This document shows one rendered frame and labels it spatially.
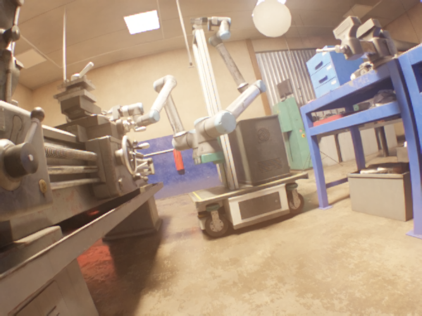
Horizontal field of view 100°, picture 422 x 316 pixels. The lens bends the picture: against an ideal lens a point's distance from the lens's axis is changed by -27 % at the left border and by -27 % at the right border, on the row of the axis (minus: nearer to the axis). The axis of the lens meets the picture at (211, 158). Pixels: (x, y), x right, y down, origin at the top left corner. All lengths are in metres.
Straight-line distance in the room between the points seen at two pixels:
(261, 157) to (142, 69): 4.49
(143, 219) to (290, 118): 3.58
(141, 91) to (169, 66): 0.89
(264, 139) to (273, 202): 0.50
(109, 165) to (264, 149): 1.20
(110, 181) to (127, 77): 4.87
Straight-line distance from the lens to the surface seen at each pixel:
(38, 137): 0.64
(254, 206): 1.80
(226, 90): 5.69
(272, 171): 1.92
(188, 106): 5.50
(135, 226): 2.50
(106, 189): 1.19
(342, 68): 1.96
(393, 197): 1.57
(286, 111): 5.04
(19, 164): 0.47
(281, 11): 4.52
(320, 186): 2.02
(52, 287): 0.74
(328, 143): 4.94
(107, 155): 1.18
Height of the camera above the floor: 0.58
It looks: 1 degrees up
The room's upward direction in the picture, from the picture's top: 12 degrees counter-clockwise
